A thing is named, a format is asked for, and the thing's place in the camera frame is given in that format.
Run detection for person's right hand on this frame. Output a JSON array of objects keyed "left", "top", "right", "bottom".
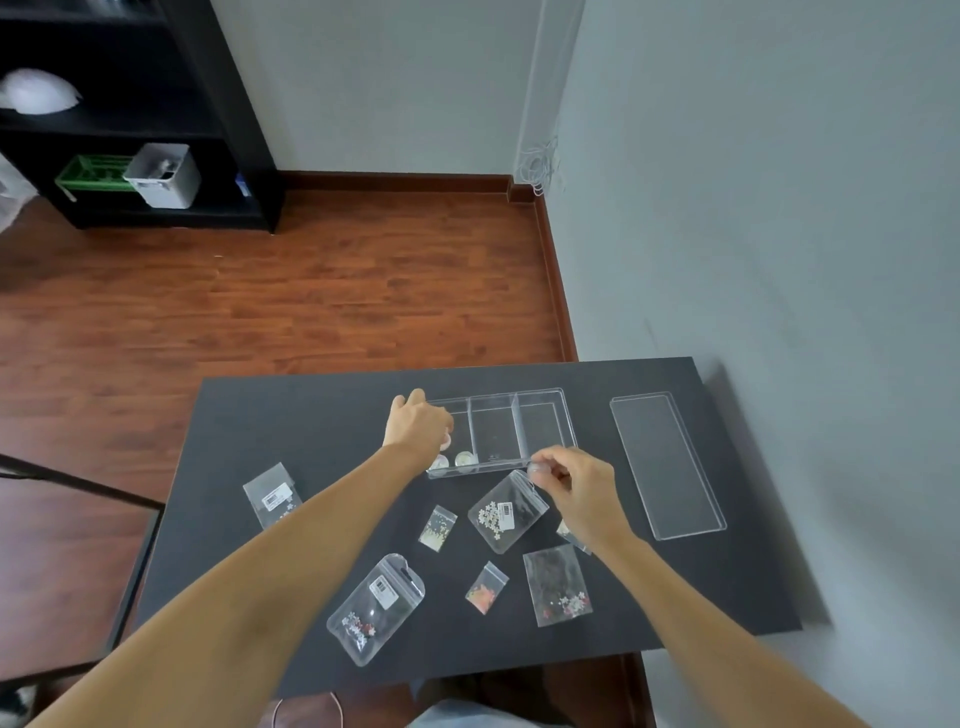
[{"left": 527, "top": 446, "right": 640, "bottom": 556}]

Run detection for person's grey clothing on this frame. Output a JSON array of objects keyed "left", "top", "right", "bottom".
[{"left": 407, "top": 697, "right": 543, "bottom": 728}]

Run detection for small clear bag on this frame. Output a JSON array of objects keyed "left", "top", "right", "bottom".
[{"left": 555, "top": 519, "right": 594, "bottom": 557}]

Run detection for zip bag of white flowers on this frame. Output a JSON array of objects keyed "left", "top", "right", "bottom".
[{"left": 468, "top": 470, "right": 552, "bottom": 555}]

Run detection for green plastic basket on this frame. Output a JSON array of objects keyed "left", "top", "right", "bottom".
[{"left": 54, "top": 154, "right": 141, "bottom": 203}]

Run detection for white coiled cables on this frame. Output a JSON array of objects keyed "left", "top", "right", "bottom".
[{"left": 516, "top": 133, "right": 565, "bottom": 201}]

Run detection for clear plastic compartment box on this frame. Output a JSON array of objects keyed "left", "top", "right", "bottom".
[{"left": 426, "top": 387, "right": 579, "bottom": 480}]

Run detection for small bag of yellow pieces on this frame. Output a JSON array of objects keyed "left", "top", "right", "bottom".
[{"left": 417, "top": 504, "right": 459, "bottom": 553}]

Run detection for black shelf unit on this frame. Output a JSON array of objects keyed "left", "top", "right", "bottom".
[{"left": 0, "top": 0, "right": 287, "bottom": 234}]

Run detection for white plastic bin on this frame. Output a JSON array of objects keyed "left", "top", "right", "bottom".
[{"left": 123, "top": 142, "right": 203, "bottom": 210}]

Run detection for large labelled zip bag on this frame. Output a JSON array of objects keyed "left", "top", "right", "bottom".
[{"left": 326, "top": 553, "right": 426, "bottom": 669}]

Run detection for clear zip bag with label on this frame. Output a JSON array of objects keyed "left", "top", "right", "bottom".
[{"left": 242, "top": 462, "right": 303, "bottom": 533}]

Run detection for clear plastic box lid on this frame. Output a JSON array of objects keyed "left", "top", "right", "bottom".
[{"left": 609, "top": 390, "right": 729, "bottom": 543}]

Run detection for clear bag of red flowers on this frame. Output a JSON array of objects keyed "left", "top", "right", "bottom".
[{"left": 522, "top": 543, "right": 594, "bottom": 629}]

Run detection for white plastic bag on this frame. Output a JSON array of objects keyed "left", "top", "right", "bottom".
[{"left": 0, "top": 153, "right": 39, "bottom": 235}]

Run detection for person's left hand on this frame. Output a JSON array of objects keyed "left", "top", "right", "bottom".
[{"left": 382, "top": 387, "right": 456, "bottom": 474}]

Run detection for white dome-shaped object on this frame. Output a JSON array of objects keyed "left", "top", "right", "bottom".
[{"left": 0, "top": 68, "right": 84, "bottom": 116}]

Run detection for small bag of pink pieces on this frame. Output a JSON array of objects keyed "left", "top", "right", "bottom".
[{"left": 464, "top": 561, "right": 510, "bottom": 617}]

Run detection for person's left forearm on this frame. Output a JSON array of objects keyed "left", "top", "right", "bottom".
[{"left": 26, "top": 444, "right": 427, "bottom": 728}]

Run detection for person's right forearm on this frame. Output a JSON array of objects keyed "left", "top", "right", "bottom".
[{"left": 598, "top": 534, "right": 873, "bottom": 728}]

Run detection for thin white cable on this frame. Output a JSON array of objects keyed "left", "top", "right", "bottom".
[{"left": 271, "top": 691, "right": 348, "bottom": 728}]

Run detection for black metal chair frame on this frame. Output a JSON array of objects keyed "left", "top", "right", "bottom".
[{"left": 0, "top": 453, "right": 167, "bottom": 695}]

